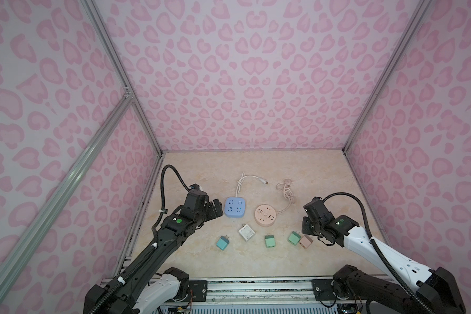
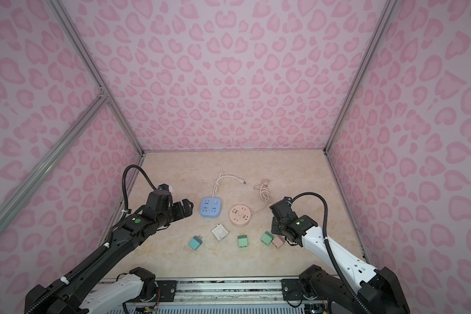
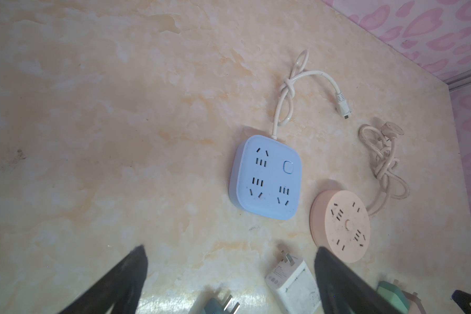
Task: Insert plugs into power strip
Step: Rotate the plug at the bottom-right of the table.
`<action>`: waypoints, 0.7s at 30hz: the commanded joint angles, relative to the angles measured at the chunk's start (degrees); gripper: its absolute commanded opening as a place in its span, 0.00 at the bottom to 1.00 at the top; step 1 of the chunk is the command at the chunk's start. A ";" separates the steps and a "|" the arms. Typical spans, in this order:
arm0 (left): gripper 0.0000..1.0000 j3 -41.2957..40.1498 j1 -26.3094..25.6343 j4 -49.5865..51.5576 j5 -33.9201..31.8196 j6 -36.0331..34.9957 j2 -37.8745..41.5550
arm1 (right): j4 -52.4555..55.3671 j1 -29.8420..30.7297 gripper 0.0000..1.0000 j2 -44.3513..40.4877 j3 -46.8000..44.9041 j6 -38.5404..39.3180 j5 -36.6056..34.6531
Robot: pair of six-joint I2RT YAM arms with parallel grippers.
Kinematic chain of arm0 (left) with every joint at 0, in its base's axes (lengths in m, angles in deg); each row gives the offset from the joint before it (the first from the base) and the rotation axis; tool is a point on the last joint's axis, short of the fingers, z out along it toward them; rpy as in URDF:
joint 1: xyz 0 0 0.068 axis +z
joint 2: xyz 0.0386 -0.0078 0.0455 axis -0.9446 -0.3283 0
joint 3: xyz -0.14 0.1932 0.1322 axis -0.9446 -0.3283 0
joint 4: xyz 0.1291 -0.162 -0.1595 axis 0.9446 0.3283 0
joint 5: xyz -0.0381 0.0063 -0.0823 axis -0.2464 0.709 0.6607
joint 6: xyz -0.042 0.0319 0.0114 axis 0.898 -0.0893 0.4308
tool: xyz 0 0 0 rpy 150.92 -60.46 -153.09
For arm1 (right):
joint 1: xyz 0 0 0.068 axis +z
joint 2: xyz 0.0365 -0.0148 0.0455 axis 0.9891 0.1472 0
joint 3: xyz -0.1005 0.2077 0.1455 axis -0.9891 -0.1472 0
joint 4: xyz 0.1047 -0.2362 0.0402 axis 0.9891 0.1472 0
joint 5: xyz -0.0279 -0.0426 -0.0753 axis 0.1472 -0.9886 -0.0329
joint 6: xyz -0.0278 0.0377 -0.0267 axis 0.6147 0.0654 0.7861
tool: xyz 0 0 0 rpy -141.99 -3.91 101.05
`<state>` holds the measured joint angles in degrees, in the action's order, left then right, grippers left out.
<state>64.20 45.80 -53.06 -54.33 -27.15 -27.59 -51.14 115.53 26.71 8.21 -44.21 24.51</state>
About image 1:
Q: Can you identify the green plug adapter middle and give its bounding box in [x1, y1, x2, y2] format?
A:
[264, 235, 276, 248]

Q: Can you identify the pink round power strip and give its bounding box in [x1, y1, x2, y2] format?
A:
[254, 204, 277, 227]

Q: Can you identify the teal plug adapter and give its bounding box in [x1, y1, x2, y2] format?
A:
[216, 236, 230, 251]

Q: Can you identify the pink plug adapter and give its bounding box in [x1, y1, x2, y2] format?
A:
[299, 235, 313, 249]

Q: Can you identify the blue square power strip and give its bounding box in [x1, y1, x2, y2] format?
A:
[225, 197, 246, 218]

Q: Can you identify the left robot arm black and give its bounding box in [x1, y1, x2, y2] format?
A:
[83, 189, 223, 313]

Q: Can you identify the green plug adapter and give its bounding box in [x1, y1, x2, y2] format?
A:
[288, 231, 302, 245]
[264, 235, 276, 248]

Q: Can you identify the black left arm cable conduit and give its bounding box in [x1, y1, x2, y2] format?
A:
[87, 164, 193, 314]

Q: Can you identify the white power strip cable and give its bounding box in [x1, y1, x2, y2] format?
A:
[235, 173, 270, 198]

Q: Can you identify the aluminium frame profile left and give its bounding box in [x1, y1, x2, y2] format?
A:
[0, 0, 166, 314]

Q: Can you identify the white square plug adapter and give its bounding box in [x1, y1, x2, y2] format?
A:
[238, 224, 256, 242]

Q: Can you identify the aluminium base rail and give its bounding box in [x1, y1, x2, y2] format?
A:
[99, 274, 401, 314]

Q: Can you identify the green plug adapter right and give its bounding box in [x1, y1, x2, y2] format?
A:
[288, 231, 302, 245]

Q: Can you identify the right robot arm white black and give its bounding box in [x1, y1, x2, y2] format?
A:
[302, 193, 467, 313]

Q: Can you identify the pink power strip cable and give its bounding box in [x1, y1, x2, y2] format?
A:
[275, 178, 295, 215]

